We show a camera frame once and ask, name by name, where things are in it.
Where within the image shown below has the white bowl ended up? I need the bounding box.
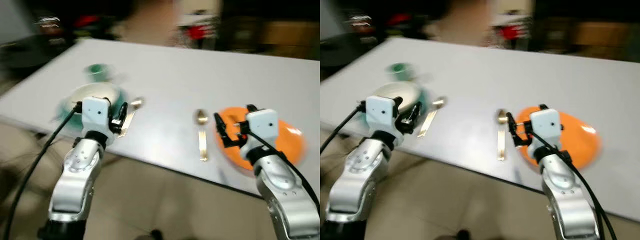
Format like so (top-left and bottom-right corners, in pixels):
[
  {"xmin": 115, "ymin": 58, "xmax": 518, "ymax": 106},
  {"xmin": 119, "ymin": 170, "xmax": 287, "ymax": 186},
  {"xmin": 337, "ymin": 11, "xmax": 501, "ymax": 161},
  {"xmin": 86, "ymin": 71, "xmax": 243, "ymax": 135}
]
[
  {"xmin": 371, "ymin": 81, "xmax": 423, "ymax": 113},
  {"xmin": 64, "ymin": 82, "xmax": 124, "ymax": 113}
]

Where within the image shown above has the gold spoon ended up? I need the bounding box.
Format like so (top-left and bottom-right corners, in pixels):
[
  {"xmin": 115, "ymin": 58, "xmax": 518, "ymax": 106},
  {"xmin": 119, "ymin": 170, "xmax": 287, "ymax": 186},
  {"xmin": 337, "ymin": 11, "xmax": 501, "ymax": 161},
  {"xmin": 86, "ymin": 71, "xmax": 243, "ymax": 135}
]
[
  {"xmin": 496, "ymin": 108, "xmax": 510, "ymax": 162},
  {"xmin": 117, "ymin": 97, "xmax": 145, "ymax": 138},
  {"xmin": 194, "ymin": 109, "xmax": 210, "ymax": 162},
  {"xmin": 417, "ymin": 97, "xmax": 446, "ymax": 138}
]

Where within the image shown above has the teal plate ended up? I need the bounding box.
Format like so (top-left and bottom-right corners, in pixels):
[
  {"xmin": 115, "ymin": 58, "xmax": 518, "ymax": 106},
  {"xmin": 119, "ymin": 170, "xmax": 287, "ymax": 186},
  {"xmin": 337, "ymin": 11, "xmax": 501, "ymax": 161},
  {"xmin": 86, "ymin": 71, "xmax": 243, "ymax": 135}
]
[
  {"xmin": 367, "ymin": 82, "xmax": 435, "ymax": 121},
  {"xmin": 55, "ymin": 84, "xmax": 132, "ymax": 126}
]

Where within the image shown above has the light green cup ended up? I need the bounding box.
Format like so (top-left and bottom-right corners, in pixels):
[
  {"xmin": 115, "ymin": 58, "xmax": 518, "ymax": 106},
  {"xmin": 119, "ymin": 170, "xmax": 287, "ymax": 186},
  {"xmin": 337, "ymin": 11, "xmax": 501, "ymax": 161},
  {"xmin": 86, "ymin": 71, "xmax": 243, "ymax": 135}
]
[
  {"xmin": 82, "ymin": 63, "xmax": 113, "ymax": 83},
  {"xmin": 387, "ymin": 62, "xmax": 416, "ymax": 82}
]

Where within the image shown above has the orange plate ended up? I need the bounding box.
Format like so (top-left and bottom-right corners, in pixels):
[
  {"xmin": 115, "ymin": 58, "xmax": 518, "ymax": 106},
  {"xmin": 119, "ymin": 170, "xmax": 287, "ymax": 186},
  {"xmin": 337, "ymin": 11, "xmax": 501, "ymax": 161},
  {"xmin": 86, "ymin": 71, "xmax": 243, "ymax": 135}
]
[
  {"xmin": 515, "ymin": 106, "xmax": 602, "ymax": 171},
  {"xmin": 216, "ymin": 106, "xmax": 307, "ymax": 172}
]

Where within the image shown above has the red cloth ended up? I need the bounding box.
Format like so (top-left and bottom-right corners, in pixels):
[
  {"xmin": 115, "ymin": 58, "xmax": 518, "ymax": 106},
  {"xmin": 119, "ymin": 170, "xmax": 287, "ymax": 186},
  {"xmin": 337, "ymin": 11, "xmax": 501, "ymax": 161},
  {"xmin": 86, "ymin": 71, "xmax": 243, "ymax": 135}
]
[
  {"xmin": 502, "ymin": 25, "xmax": 524, "ymax": 41},
  {"xmin": 187, "ymin": 24, "xmax": 209, "ymax": 41}
]

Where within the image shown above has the red object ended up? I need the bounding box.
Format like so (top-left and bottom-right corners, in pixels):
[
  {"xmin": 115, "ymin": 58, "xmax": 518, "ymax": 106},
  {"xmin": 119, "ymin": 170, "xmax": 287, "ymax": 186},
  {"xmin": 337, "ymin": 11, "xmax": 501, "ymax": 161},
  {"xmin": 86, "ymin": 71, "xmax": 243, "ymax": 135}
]
[
  {"xmin": 387, "ymin": 14, "xmax": 411, "ymax": 27},
  {"xmin": 75, "ymin": 15, "xmax": 99, "ymax": 29}
]

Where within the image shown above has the large brown cardboard box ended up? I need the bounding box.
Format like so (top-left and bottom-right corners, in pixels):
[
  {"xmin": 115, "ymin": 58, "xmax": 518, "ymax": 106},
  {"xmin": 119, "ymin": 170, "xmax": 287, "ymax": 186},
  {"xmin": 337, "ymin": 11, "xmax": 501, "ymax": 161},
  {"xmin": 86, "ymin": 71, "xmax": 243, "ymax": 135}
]
[
  {"xmin": 572, "ymin": 20, "xmax": 632, "ymax": 49},
  {"xmin": 262, "ymin": 20, "xmax": 321, "ymax": 49}
]

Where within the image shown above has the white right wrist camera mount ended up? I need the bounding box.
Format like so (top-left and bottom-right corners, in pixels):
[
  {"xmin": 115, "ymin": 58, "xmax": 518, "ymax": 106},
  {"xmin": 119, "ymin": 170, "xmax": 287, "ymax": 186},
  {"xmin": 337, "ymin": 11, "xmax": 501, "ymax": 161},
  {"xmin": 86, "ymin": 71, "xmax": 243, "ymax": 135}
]
[
  {"xmin": 529, "ymin": 108, "xmax": 562, "ymax": 151},
  {"xmin": 244, "ymin": 108, "xmax": 279, "ymax": 151}
]

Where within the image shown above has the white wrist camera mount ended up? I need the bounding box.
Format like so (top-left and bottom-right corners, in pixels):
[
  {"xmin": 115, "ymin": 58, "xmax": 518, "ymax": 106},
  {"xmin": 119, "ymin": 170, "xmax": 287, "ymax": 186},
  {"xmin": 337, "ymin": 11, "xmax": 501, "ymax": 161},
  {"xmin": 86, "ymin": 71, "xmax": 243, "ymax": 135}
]
[
  {"xmin": 244, "ymin": 108, "xmax": 279, "ymax": 151},
  {"xmin": 366, "ymin": 95, "xmax": 400, "ymax": 133},
  {"xmin": 81, "ymin": 96, "xmax": 112, "ymax": 135},
  {"xmin": 529, "ymin": 108, "xmax": 562, "ymax": 151}
]

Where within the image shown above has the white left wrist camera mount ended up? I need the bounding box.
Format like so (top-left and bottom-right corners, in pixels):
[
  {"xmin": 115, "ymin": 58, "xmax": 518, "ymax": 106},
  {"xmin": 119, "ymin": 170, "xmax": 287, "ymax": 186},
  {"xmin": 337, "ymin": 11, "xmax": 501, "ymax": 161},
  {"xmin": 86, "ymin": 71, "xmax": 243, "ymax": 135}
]
[
  {"xmin": 366, "ymin": 95, "xmax": 400, "ymax": 133},
  {"xmin": 81, "ymin": 96, "xmax": 112, "ymax": 135}
]

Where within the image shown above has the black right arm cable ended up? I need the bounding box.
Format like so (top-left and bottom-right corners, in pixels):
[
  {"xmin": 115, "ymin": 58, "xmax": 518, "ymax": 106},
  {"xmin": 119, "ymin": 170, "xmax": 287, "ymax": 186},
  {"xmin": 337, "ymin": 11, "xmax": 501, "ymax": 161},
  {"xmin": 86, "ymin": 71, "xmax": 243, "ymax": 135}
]
[
  {"xmin": 247, "ymin": 129, "xmax": 321, "ymax": 211},
  {"xmin": 530, "ymin": 129, "xmax": 618, "ymax": 240}
]

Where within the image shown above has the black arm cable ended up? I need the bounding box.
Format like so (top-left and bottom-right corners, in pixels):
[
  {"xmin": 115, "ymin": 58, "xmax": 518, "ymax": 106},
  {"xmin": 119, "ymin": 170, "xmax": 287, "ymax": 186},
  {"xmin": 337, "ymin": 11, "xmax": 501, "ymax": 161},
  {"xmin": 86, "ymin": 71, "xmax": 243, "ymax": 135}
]
[
  {"xmin": 320, "ymin": 101, "xmax": 367, "ymax": 153},
  {"xmin": 247, "ymin": 129, "xmax": 321, "ymax": 211},
  {"xmin": 530, "ymin": 129, "xmax": 618, "ymax": 240},
  {"xmin": 2, "ymin": 101, "xmax": 83, "ymax": 240}
]

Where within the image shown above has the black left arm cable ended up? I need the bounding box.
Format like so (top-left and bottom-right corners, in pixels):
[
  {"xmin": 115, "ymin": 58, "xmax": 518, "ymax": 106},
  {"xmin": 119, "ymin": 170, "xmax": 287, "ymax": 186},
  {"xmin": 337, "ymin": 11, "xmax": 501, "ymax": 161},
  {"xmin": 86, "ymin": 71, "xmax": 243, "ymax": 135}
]
[
  {"xmin": 320, "ymin": 101, "xmax": 367, "ymax": 153},
  {"xmin": 2, "ymin": 101, "xmax": 83, "ymax": 240}
]

